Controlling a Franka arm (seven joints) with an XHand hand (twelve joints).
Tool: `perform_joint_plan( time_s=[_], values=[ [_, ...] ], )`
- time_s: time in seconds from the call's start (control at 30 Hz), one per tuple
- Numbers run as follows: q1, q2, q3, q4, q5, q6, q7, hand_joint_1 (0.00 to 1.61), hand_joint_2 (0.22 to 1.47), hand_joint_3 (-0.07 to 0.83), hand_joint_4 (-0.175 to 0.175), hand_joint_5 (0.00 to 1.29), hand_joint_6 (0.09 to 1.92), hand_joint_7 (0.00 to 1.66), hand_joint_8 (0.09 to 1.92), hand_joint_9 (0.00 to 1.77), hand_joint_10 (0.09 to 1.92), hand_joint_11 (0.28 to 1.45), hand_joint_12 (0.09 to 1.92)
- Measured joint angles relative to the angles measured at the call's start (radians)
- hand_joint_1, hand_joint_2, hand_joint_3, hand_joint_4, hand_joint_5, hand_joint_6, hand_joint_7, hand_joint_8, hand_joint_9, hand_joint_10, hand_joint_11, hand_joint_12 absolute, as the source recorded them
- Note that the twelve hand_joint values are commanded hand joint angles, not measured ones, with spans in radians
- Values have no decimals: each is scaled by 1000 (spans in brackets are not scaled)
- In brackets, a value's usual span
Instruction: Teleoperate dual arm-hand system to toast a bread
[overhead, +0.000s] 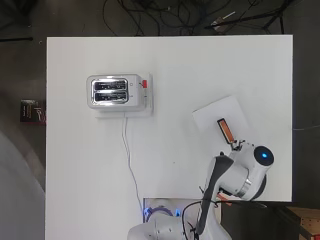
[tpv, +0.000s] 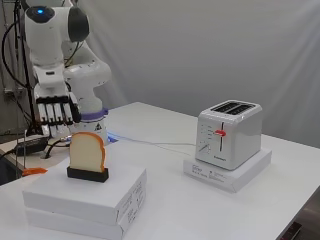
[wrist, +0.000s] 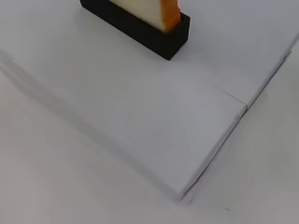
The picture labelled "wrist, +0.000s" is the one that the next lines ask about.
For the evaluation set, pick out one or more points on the toast slice with orange crust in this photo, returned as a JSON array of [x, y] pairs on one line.
[[146, 12]]

